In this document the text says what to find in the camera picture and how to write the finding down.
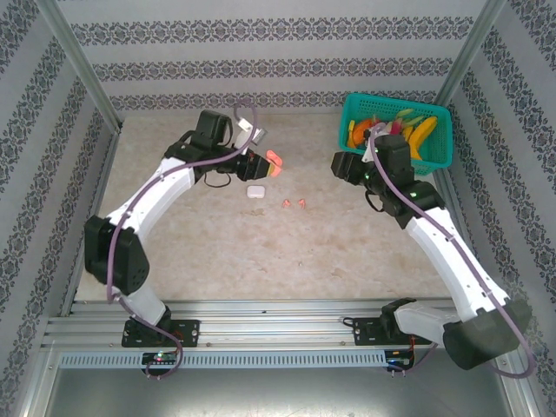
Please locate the aluminium frame post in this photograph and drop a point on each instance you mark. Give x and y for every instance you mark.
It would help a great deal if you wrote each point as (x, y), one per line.
(469, 52)
(78, 56)

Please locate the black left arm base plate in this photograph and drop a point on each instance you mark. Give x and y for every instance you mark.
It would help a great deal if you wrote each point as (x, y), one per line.
(189, 332)

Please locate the aluminium mounting rail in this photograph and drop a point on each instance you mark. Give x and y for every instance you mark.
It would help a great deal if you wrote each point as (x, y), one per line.
(278, 323)

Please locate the aluminium side rail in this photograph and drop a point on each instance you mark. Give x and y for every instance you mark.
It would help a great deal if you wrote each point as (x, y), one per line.
(446, 184)
(106, 174)

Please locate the teal plastic basket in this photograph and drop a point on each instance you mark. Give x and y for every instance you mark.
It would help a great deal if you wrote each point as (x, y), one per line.
(438, 147)

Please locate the grey metal front panel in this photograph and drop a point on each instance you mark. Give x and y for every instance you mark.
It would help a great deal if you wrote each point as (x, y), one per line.
(278, 395)

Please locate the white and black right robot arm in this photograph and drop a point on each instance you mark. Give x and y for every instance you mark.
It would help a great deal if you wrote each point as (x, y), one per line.
(452, 278)

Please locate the yellow toy banana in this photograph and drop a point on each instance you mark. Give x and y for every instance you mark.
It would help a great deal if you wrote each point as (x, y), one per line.
(423, 132)

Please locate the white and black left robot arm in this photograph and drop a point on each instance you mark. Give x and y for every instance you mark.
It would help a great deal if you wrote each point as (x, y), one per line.
(147, 191)

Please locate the pink earbud charging case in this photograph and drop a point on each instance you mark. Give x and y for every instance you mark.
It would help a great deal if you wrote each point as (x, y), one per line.
(273, 156)

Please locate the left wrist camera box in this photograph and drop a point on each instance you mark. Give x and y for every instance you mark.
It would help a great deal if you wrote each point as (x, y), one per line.
(245, 127)

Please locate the white earbud charging case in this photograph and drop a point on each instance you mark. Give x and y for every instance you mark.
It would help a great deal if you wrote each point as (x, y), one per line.
(255, 192)

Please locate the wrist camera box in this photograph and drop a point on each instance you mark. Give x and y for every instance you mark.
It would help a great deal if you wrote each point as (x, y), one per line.
(371, 150)
(245, 127)

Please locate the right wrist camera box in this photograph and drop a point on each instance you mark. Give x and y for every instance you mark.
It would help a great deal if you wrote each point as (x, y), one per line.
(371, 150)

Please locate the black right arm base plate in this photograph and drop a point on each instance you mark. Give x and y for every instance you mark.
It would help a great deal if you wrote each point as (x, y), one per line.
(367, 332)

